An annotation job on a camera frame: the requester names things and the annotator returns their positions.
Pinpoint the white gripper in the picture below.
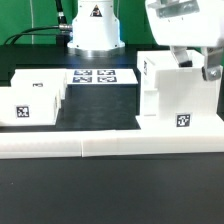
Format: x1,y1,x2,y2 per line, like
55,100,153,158
145,0,224,81

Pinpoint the white drawer cabinet box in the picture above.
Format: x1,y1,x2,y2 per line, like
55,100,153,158
137,50,222,129

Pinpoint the white front drawer tray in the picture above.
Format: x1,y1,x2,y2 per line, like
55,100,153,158
0,87,61,127

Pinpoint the white drawer tray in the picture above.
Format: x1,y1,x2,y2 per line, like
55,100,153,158
0,87,61,127
11,69,67,100

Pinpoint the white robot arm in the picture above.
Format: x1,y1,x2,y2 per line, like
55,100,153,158
68,0,224,81

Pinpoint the white rear drawer tray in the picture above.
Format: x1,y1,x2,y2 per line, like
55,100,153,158
11,69,67,100

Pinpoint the white marker tag sheet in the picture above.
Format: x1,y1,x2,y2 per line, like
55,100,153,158
66,69,138,85

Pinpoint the black cable bundle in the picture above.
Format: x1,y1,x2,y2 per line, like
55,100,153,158
3,0,73,46

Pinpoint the white L-shaped border wall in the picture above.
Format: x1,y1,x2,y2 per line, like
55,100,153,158
0,113,224,160

